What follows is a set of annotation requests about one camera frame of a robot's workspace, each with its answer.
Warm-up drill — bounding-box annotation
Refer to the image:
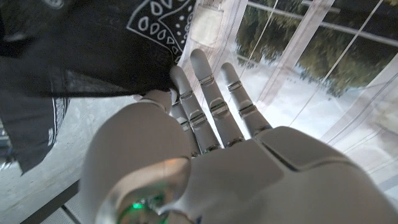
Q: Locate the black paisley bandana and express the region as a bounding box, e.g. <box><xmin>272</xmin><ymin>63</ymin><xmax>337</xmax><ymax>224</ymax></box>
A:
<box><xmin>0</xmin><ymin>0</ymin><xmax>198</xmax><ymax>175</ymax></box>

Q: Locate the printed window backdrop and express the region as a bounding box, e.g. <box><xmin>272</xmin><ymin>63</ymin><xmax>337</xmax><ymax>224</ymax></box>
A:
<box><xmin>177</xmin><ymin>0</ymin><xmax>398</xmax><ymax>200</ymax></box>

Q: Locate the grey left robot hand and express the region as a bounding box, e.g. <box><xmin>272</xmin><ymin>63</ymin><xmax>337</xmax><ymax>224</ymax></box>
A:
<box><xmin>79</xmin><ymin>48</ymin><xmax>398</xmax><ymax>224</ymax></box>

